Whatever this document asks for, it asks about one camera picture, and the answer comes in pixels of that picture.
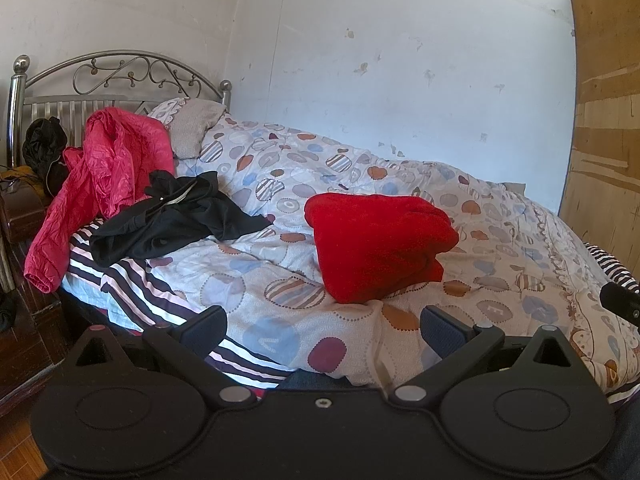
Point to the circle patterned duvet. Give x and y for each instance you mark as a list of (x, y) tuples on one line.
[(280, 160)]

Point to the person's denim leg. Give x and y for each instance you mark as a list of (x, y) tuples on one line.
[(312, 381)]

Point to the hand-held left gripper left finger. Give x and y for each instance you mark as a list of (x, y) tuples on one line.
[(202, 327)]

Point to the black garment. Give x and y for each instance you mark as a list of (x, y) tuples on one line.
[(165, 220)]

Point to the metal bed headboard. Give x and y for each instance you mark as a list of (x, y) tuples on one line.
[(45, 110)]

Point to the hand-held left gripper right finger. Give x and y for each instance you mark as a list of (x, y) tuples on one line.
[(442, 330)]

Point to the pink shiny jacket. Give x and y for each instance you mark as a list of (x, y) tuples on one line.
[(105, 160)]

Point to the dark wooden nightstand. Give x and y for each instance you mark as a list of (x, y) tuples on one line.
[(25, 220)]

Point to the striped bed sheet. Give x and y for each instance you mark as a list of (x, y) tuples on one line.
[(125, 280)]

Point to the plywood board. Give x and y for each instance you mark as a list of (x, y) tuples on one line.
[(605, 110)]

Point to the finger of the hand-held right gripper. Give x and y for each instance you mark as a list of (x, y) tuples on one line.
[(622, 302)]

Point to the red knit sweater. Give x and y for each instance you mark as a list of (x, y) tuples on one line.
[(375, 245)]

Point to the grey ruffled pillow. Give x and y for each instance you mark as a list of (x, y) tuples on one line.
[(192, 125)]

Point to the black bag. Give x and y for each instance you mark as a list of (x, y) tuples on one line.
[(45, 150)]

